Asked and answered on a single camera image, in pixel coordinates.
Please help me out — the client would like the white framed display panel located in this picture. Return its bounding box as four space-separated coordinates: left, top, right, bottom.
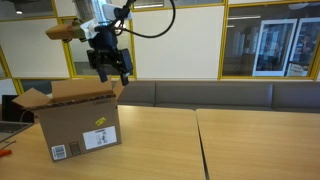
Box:
286 17 320 78

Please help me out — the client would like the orange handled tool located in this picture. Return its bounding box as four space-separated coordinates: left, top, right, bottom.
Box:
0 148 13 158

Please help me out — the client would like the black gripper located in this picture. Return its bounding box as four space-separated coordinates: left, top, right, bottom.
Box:
87 29 134 87

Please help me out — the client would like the brown cardboard box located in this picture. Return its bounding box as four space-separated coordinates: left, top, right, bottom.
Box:
12 78 127 163

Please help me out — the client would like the grey laptop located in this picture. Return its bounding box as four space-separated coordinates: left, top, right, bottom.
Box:
0 94 35 143

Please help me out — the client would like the white laptop cable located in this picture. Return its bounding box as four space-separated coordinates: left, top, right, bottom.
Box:
18 109 34 125

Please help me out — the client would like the grey bench sofa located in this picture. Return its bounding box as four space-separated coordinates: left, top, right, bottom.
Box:
19 79 320 114

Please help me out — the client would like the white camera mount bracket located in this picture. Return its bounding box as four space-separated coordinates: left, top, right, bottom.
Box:
80 19 100 40

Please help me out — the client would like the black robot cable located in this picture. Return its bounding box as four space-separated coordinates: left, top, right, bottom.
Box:
114 0 177 39

